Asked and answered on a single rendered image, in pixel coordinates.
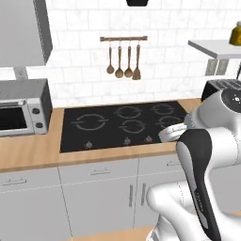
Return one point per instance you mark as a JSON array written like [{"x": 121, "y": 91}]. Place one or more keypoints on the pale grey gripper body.
[{"x": 172, "y": 133}]

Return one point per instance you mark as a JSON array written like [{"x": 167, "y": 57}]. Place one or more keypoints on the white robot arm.
[{"x": 200, "y": 163}]

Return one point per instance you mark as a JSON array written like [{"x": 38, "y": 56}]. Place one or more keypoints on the black toaster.
[{"x": 213, "y": 86}]

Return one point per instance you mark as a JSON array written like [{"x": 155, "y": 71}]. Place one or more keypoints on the dark toaster oven knob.
[
  {"x": 39, "y": 125},
  {"x": 35, "y": 110}
]

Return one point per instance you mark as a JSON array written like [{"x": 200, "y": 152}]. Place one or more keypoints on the silver toaster oven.
[{"x": 34, "y": 94}]

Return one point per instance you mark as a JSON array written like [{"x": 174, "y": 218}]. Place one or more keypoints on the toaster oven glass door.
[{"x": 12, "y": 118}]

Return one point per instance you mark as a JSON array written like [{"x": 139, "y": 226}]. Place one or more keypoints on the grey drawer front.
[
  {"x": 78, "y": 174},
  {"x": 157, "y": 164},
  {"x": 31, "y": 179}
]

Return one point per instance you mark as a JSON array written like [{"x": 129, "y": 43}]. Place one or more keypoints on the grey cupboard door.
[
  {"x": 97, "y": 207},
  {"x": 153, "y": 183},
  {"x": 31, "y": 213}
]

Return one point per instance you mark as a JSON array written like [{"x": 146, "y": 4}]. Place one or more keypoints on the black glass hob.
[{"x": 106, "y": 131}]

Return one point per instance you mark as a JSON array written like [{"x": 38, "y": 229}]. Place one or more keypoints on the wooden spatula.
[{"x": 136, "y": 73}]

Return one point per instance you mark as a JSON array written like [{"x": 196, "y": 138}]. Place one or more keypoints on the wooden ladle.
[{"x": 119, "y": 72}]

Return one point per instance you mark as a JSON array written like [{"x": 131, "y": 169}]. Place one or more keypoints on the grey hob knob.
[{"x": 88, "y": 144}]

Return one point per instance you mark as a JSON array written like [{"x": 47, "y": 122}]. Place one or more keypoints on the small wooden spoon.
[{"x": 110, "y": 67}]

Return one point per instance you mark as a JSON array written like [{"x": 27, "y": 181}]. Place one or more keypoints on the yellow bottle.
[{"x": 236, "y": 34}]

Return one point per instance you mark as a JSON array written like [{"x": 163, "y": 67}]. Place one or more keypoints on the black extractor hood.
[{"x": 137, "y": 2}]

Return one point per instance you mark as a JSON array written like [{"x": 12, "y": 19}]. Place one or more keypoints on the grey wall socket plate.
[{"x": 217, "y": 67}]

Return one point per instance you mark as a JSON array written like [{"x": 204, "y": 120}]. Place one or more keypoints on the white wall shelf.
[{"x": 216, "y": 47}]

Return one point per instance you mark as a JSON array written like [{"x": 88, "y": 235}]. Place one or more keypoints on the wooden utensil rail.
[{"x": 123, "y": 38}]

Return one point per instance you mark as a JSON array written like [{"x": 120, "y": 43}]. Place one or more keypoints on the small grey wall plate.
[{"x": 21, "y": 72}]

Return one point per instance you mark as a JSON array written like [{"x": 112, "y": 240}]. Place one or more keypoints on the grey wall cupboard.
[{"x": 19, "y": 31}]

